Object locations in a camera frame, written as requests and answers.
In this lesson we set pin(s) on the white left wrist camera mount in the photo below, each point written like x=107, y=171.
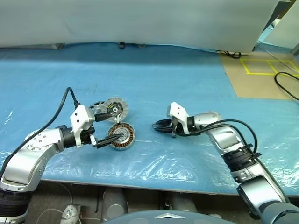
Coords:
x=80, y=117

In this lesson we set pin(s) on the white speckled object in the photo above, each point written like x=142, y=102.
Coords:
x=70, y=213

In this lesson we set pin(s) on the grey finned motor lid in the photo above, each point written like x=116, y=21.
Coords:
x=121, y=104

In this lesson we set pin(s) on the small black clip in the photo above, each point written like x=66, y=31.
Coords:
x=121, y=45

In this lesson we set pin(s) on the white upright panel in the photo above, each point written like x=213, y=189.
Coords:
x=287, y=30

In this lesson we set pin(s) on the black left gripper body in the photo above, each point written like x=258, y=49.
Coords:
x=88, y=138

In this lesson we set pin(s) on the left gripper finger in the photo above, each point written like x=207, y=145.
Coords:
x=105, y=141
x=102, y=117

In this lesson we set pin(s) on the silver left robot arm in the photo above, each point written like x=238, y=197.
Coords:
x=35, y=149

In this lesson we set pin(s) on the white backdrop sheet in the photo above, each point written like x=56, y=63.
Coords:
x=140, y=21

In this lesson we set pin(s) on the brown cardboard sheet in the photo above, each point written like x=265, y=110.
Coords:
x=257, y=86

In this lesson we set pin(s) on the blue plastic table cover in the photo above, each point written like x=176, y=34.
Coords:
x=163, y=81

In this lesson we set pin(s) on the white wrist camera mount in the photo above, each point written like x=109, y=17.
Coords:
x=178, y=112
x=80, y=117

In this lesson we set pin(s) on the grey rounded cylinder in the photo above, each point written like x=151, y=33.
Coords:
x=183, y=203
x=114, y=203

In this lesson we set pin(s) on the grey motor housing copper windings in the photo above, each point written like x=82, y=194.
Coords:
x=129, y=132

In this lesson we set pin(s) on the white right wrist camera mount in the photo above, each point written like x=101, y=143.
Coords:
x=178, y=112

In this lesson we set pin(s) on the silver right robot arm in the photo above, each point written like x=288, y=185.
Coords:
x=224, y=137

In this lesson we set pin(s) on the grey robot torso silver emblem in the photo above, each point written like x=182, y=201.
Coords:
x=140, y=219

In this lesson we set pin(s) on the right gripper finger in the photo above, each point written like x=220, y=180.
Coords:
x=163, y=129
x=163, y=122

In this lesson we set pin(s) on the yellow tape outline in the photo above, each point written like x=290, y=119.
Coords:
x=245, y=67

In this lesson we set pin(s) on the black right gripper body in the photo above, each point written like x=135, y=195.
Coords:
x=174, y=128

